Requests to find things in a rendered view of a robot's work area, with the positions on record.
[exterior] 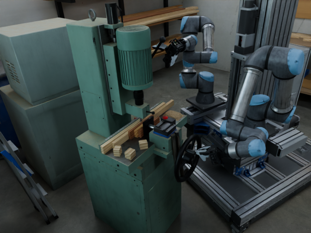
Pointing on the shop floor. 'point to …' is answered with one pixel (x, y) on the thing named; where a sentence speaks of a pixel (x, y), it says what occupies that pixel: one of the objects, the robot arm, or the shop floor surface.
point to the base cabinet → (133, 196)
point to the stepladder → (35, 188)
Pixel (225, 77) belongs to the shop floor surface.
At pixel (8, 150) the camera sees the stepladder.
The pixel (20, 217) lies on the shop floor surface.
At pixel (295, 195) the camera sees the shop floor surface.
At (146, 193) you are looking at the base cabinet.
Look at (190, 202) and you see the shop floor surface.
